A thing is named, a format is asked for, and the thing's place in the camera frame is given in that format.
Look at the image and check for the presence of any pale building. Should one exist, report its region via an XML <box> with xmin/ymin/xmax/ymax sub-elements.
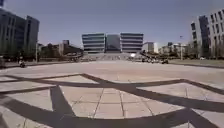
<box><xmin>142</xmin><ymin>41</ymin><xmax>159</xmax><ymax>55</ymax></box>

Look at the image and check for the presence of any glass building with striped wings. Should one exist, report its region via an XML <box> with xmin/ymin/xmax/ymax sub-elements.
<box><xmin>81</xmin><ymin>31</ymin><xmax>145</xmax><ymax>55</ymax></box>

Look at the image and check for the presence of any white building with dark windows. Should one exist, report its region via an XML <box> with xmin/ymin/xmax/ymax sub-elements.
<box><xmin>190</xmin><ymin>9</ymin><xmax>224</xmax><ymax>60</ymax></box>

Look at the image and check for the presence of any low brown building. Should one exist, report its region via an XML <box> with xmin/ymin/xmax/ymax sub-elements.
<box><xmin>37</xmin><ymin>39</ymin><xmax>84</xmax><ymax>61</ymax></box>

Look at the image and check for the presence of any vehicle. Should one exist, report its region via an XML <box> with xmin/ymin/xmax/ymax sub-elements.
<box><xmin>160</xmin><ymin>58</ymin><xmax>170</xmax><ymax>65</ymax></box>

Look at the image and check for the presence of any pole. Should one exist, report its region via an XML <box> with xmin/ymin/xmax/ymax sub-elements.
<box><xmin>179</xmin><ymin>35</ymin><xmax>184</xmax><ymax>61</ymax></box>

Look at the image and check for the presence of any grey multi-storey building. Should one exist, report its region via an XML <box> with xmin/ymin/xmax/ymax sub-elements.
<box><xmin>0</xmin><ymin>0</ymin><xmax>40</xmax><ymax>61</ymax></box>

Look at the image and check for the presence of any person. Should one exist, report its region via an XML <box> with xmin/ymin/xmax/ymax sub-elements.
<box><xmin>18</xmin><ymin>55</ymin><xmax>27</xmax><ymax>69</ymax></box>

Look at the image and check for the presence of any wide stairway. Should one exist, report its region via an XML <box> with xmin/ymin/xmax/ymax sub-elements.
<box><xmin>81</xmin><ymin>52</ymin><xmax>144</xmax><ymax>62</ymax></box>

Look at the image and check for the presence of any grass strip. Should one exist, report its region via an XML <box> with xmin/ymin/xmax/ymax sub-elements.
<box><xmin>168</xmin><ymin>58</ymin><xmax>224</xmax><ymax>68</ymax></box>

